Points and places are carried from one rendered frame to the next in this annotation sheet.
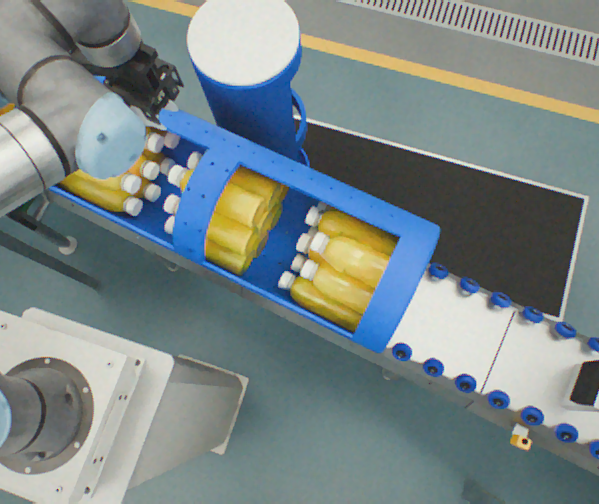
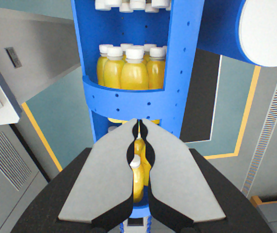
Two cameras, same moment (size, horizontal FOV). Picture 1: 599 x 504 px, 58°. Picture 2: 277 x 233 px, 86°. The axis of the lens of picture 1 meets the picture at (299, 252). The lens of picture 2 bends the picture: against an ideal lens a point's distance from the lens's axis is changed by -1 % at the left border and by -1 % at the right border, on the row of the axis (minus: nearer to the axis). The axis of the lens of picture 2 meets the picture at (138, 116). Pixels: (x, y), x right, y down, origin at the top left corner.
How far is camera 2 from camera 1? 88 cm
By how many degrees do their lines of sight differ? 40
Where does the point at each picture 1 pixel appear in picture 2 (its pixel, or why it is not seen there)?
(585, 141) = (231, 129)
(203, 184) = (127, 106)
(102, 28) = not seen: outside the picture
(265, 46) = not seen: outside the picture
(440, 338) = not seen: hidden behind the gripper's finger
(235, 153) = (167, 110)
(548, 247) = (189, 136)
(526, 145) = (227, 114)
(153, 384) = not seen: outside the picture
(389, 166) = (207, 76)
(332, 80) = not seen: hidden behind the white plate
